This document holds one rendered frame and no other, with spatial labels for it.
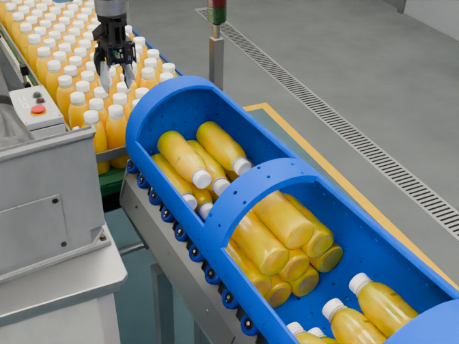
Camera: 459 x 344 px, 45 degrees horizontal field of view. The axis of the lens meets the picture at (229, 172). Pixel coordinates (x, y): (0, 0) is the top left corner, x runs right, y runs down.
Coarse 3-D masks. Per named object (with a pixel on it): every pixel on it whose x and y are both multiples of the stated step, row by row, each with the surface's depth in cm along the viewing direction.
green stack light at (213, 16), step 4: (208, 8) 179; (212, 8) 178; (220, 8) 178; (224, 8) 179; (208, 12) 180; (212, 12) 179; (216, 12) 178; (220, 12) 179; (224, 12) 180; (208, 16) 181; (212, 16) 179; (216, 16) 179; (220, 16) 179; (224, 16) 180; (208, 20) 181; (212, 20) 180; (216, 20) 180; (220, 20) 180; (224, 20) 181
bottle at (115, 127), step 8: (112, 120) 150; (120, 120) 151; (112, 128) 151; (120, 128) 151; (112, 136) 152; (120, 136) 152; (112, 144) 154; (120, 144) 153; (112, 160) 157; (120, 160) 157; (120, 168) 158
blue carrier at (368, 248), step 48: (144, 96) 130; (192, 96) 137; (144, 144) 137; (240, 144) 142; (240, 192) 100; (288, 192) 127; (336, 192) 100; (192, 240) 114; (336, 240) 115; (384, 240) 101; (240, 288) 96; (336, 288) 112; (432, 288) 94; (288, 336) 86; (432, 336) 73
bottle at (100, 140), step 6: (84, 120) 148; (84, 126) 148; (96, 126) 148; (102, 126) 150; (96, 132) 148; (102, 132) 149; (96, 138) 148; (102, 138) 150; (96, 144) 149; (102, 144) 151; (96, 150) 151; (102, 150) 152; (102, 162) 154; (108, 162) 156; (102, 168) 155; (108, 168) 156
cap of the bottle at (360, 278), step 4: (356, 276) 98; (360, 276) 97; (364, 276) 97; (368, 276) 98; (352, 280) 98; (356, 280) 97; (360, 280) 97; (364, 280) 97; (352, 284) 97; (356, 284) 97; (360, 284) 97; (352, 288) 98; (356, 288) 97
